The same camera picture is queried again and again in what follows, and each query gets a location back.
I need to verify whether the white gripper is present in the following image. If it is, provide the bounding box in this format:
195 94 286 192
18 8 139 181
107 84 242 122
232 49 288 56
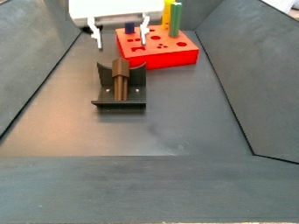
70 0 164 50

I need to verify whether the brown three prong object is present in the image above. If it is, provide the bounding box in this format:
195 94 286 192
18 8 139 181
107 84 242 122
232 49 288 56
112 58 130 101

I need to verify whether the black curved fixture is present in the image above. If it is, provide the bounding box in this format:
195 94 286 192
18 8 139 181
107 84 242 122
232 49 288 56
91 64 146 109

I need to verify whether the blue rectangular peg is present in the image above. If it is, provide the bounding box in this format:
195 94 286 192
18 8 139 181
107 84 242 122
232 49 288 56
126 22 135 34

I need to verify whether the yellow peg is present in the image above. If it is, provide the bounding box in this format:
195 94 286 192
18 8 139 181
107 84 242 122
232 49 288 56
162 0 176 30

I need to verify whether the red block with shaped holes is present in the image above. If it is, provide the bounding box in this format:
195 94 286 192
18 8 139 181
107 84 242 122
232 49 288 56
116 25 200 70

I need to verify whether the green star peg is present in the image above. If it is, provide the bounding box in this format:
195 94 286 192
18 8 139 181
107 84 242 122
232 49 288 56
170 2 183 38

